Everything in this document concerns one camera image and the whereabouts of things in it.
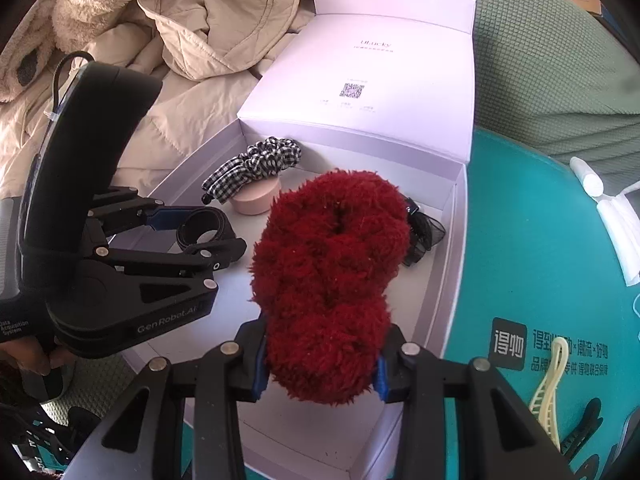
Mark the operator left hand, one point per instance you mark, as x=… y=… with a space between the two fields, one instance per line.
x=27 y=354

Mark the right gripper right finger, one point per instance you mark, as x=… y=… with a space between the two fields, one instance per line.
x=389 y=379

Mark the beige puffer coat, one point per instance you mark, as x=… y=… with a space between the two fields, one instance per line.
x=207 y=54

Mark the white lint roller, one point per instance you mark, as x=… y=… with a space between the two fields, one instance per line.
x=588 y=178

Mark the cream hair claw clip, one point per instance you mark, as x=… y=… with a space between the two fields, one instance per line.
x=543 y=403

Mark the black ribbon hair clip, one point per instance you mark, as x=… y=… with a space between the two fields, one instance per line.
x=425 y=233

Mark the black alligator hair clip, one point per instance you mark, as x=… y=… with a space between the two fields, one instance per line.
x=591 y=421

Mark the pink round puff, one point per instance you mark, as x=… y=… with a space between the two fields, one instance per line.
x=256 y=197

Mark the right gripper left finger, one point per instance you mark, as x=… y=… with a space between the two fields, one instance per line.
x=251 y=374

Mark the cream fleece jacket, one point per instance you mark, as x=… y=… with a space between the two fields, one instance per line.
x=28 y=40

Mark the black white gingham scrunchie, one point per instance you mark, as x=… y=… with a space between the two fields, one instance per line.
x=262 y=160

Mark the white gift box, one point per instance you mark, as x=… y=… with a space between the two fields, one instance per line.
x=380 y=85

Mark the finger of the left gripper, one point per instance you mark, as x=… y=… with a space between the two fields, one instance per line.
x=196 y=258
x=167 y=218

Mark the red fluffy hair clip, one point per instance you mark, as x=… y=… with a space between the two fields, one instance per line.
x=320 y=271

